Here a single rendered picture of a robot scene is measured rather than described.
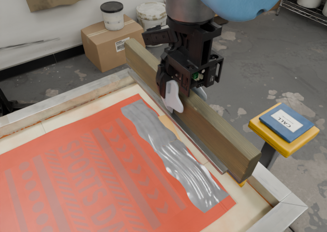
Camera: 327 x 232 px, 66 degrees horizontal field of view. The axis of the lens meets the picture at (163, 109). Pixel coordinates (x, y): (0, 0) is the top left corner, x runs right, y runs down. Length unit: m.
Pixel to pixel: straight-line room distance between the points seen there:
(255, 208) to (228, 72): 1.99
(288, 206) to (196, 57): 0.34
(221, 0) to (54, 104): 0.58
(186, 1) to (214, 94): 1.89
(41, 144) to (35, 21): 1.91
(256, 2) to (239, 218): 0.43
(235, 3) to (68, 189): 0.50
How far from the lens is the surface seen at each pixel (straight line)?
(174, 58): 0.42
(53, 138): 0.70
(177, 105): 0.47
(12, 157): 0.71
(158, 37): 0.46
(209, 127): 0.45
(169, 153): 0.61
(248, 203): 0.58
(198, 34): 0.37
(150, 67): 0.55
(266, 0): 0.25
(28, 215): 0.61
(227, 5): 0.24
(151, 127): 0.66
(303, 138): 0.74
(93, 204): 0.58
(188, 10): 0.37
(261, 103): 2.24
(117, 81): 0.76
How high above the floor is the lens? 1.47
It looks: 46 degrees down
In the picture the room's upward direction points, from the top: straight up
